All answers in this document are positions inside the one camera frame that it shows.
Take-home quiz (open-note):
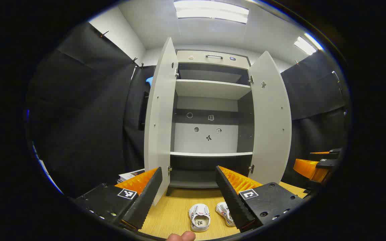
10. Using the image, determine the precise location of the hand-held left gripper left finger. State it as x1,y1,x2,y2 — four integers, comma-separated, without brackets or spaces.
74,167,163,232

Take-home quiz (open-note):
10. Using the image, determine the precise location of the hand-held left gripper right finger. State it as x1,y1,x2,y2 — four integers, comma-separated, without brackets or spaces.
215,165,304,233

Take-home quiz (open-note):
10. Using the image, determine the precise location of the white canvas shoe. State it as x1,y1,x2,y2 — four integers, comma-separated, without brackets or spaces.
215,202,236,227
189,203,211,232

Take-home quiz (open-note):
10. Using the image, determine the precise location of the grey cabinet door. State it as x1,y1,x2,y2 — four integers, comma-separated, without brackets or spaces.
248,51,292,184
144,37,179,205

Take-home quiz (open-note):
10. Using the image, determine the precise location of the grey shoe cabinet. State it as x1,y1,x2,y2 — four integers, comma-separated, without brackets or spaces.
144,37,292,205

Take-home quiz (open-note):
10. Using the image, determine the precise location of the white cover book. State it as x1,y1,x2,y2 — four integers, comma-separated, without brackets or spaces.
118,169,145,183

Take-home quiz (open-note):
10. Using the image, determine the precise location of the black backdrop cloth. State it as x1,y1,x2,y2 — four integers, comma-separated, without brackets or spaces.
27,22,349,199

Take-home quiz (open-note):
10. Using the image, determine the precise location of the small ceiling light panel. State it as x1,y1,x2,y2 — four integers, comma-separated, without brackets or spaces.
294,32,324,56

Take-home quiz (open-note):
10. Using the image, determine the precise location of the long ceiling light panel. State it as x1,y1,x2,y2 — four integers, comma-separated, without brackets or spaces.
174,0,249,24

